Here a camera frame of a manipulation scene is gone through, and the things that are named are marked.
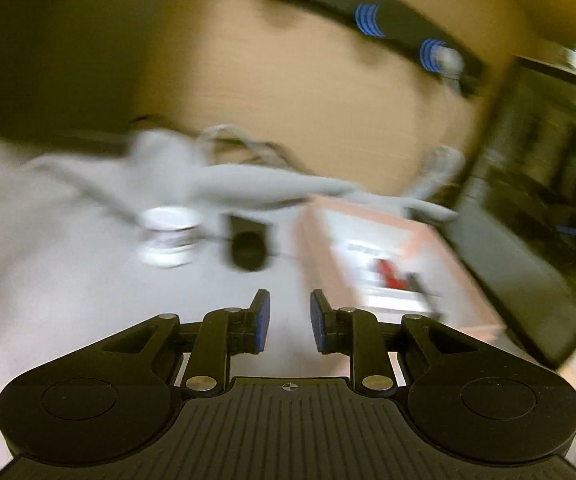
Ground black remote control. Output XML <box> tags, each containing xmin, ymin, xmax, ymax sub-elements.
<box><xmin>407</xmin><ymin>271</ymin><xmax>445</xmax><ymax>313</ymax></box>

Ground white printed tape roll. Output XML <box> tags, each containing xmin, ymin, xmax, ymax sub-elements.
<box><xmin>138</xmin><ymin>206</ymin><xmax>204</xmax><ymax>268</ymax></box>

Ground dark cabinet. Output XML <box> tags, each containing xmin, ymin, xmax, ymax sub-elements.
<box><xmin>0</xmin><ymin>0</ymin><xmax>219</xmax><ymax>147</ymax></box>

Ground pink cardboard box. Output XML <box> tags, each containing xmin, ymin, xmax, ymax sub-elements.
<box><xmin>293</xmin><ymin>194</ymin><xmax>514</xmax><ymax>356</ymax></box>

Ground black power strip blue lights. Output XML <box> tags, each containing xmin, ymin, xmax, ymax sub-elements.
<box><xmin>218</xmin><ymin>0</ymin><xmax>490</xmax><ymax>98</ymax></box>

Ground white cable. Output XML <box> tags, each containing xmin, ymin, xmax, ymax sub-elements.
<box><xmin>198</xmin><ymin>45</ymin><xmax>469</xmax><ymax>203</ymax></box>

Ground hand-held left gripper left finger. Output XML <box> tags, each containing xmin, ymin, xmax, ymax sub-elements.
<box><xmin>100</xmin><ymin>288</ymin><xmax>272</xmax><ymax>393</ymax></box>

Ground computer tower case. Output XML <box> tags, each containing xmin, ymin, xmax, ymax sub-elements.
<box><xmin>450</xmin><ymin>55</ymin><xmax>576</xmax><ymax>368</ymax></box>

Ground black plastic ring holder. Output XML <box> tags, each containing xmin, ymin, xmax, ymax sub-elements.
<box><xmin>223</xmin><ymin>214</ymin><xmax>271</xmax><ymax>272</ymax></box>

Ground grey cloth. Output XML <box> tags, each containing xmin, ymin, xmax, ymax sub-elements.
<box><xmin>0</xmin><ymin>130</ymin><xmax>514</xmax><ymax>480</ymax></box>

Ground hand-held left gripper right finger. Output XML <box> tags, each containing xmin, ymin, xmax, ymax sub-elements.
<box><xmin>309</xmin><ymin>288</ymin><xmax>474</xmax><ymax>392</ymax></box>

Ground red lighter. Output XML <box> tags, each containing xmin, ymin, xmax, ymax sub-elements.
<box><xmin>375</xmin><ymin>257</ymin><xmax>415</xmax><ymax>291</ymax></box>

